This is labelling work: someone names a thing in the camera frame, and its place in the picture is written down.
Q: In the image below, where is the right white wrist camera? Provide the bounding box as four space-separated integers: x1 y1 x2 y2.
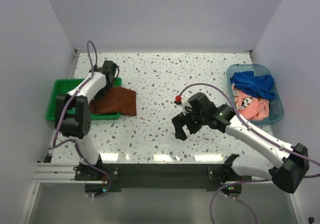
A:
174 95 192 115

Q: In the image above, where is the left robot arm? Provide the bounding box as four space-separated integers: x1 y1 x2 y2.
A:
52 61 119 181

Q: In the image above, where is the green plastic tray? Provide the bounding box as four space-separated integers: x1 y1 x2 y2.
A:
45 79 120 122

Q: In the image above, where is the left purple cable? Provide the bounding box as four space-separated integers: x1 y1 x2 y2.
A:
51 40 112 199

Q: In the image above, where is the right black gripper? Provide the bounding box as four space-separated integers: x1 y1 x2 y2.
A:
172 107 207 141

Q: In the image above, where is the brown towel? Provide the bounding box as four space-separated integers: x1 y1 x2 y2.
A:
89 87 137 116

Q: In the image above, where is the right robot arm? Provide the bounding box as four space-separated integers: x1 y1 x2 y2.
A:
172 92 310 193

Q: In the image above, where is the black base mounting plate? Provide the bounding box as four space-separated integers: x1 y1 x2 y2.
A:
73 163 252 193

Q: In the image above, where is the pink panda towel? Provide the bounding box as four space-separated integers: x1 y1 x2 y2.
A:
232 84 270 121

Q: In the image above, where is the blue towel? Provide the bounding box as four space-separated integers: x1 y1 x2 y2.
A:
230 71 276 100

